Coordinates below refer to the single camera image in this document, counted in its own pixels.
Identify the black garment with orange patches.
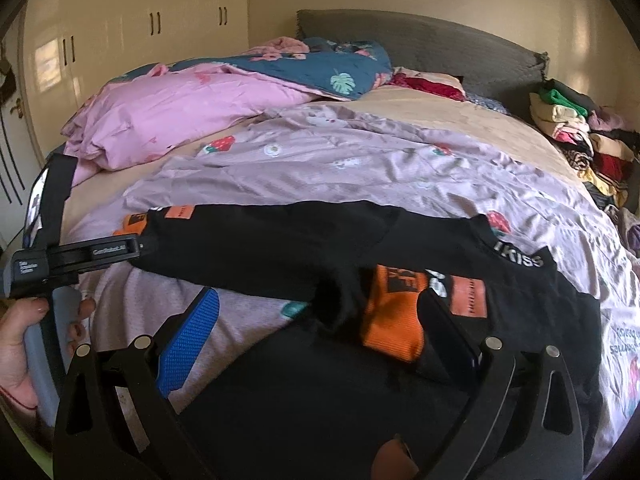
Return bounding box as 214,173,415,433
114,202,603,480

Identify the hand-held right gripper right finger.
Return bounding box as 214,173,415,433
417,287,586,480

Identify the red string bracelet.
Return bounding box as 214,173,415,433
0,385,40,409

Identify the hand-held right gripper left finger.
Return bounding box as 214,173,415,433
52,285,221,480

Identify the pink duvet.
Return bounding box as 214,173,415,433
60,62,321,186

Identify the cream wardrobe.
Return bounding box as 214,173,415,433
20,0,251,161

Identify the grey padded headboard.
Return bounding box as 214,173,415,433
295,8,551,116

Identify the beige bedsheet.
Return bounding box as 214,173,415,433
62,87,596,241

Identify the lilac strawberry print quilt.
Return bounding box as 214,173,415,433
62,102,640,426

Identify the folded red and cream cloth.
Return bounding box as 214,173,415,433
389,66,467,102

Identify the grey patterned pillow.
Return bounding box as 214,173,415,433
467,91,511,113

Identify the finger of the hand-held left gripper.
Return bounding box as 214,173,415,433
116,233,145,266

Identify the blue floral blanket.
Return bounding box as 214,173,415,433
107,36,393,101

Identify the pile of folded clothes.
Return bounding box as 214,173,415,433
527,77,640,211

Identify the person's left hand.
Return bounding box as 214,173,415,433
0,297,97,408

